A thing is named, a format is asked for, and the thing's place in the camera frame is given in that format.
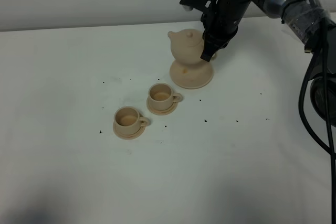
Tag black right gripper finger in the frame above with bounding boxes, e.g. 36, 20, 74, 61
201, 31, 218, 62
210, 31, 235, 51

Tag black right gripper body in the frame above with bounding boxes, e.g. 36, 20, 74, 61
201, 0, 251, 40

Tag beige ceramic teapot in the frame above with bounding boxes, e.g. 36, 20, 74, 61
167, 29, 212, 68

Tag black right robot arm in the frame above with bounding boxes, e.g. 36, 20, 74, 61
181, 0, 335, 125

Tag beige teacup near teapot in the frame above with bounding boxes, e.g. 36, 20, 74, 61
148, 83, 183, 110

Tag beige saucer near teapot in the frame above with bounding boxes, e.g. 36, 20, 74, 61
146, 98, 178, 115

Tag beige saucer far from teapot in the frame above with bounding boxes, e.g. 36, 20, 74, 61
113, 115, 150, 140

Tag beige teacup far from teapot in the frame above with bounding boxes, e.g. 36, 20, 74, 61
113, 106, 151, 137

